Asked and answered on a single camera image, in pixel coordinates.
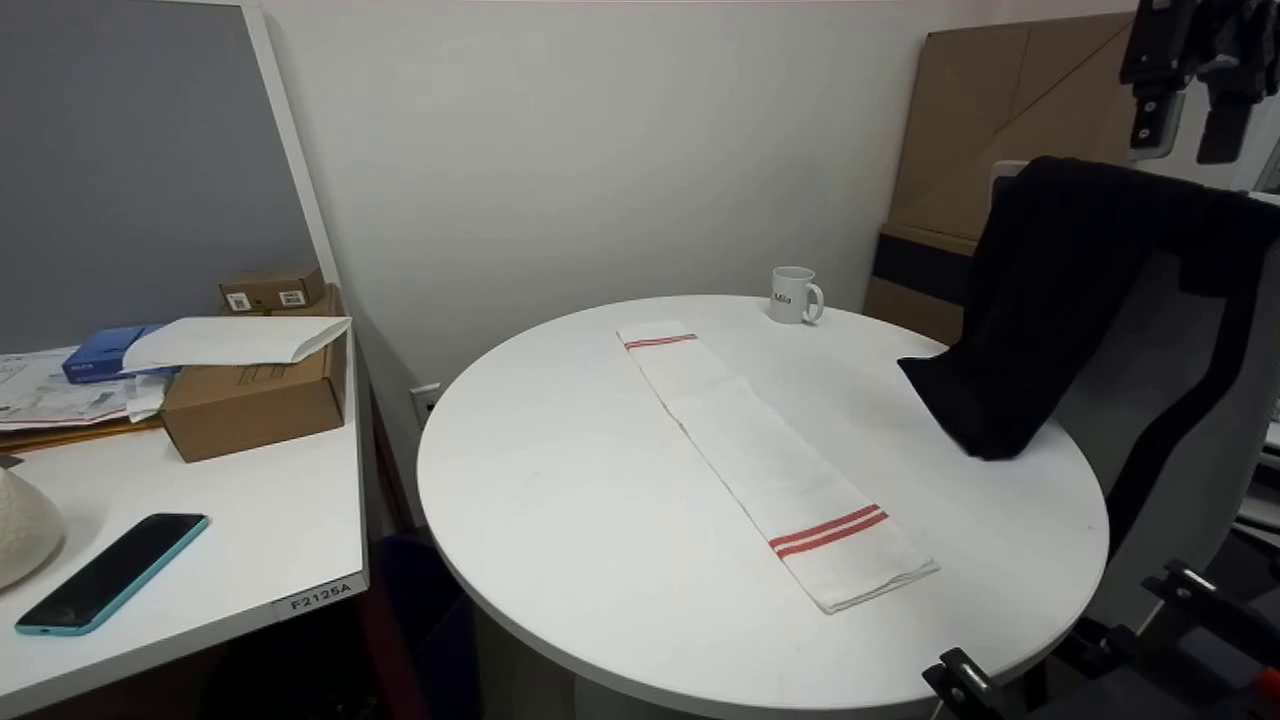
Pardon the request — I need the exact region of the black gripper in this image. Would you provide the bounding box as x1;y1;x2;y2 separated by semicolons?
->
1122;0;1280;164

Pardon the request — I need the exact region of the white towel with red stripes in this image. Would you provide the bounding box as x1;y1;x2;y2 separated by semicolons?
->
617;325;935;611

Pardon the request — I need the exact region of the flat cardboard sheet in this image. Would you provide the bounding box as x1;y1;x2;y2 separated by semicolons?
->
864;16;1130;339

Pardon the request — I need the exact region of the black jacket on chair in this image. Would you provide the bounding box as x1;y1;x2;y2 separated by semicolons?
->
899;157;1269;459

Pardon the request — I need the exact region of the grey office chair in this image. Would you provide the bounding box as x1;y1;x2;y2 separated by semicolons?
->
1057;191;1280;630

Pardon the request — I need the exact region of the white ceramic mug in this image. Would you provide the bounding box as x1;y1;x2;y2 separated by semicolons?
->
767;265;827;325

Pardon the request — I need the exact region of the round white table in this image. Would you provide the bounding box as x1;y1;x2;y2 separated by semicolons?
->
416;295;1107;720

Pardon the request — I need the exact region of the small cardboard box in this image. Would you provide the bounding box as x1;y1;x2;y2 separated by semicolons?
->
218;268;340;315

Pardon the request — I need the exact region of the white office desk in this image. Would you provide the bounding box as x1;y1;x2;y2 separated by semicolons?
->
0;366;366;720

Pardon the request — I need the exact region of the brown cardboard box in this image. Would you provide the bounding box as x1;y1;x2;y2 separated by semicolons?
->
161;349;345;459

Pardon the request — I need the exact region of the grey partition panel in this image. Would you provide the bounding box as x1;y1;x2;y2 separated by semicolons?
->
0;0;315;354

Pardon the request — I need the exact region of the white envelope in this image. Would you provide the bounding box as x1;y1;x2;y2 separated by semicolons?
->
123;315;348;373

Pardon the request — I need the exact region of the blue booklet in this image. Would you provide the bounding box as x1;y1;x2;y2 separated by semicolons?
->
65;325;146;384

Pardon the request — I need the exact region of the stack of papers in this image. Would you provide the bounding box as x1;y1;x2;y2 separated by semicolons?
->
0;349;166;433

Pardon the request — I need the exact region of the blue smartphone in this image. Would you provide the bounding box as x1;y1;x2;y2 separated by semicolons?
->
14;511;209;638

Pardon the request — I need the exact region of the beige round object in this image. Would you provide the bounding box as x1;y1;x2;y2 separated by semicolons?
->
0;467;65;591

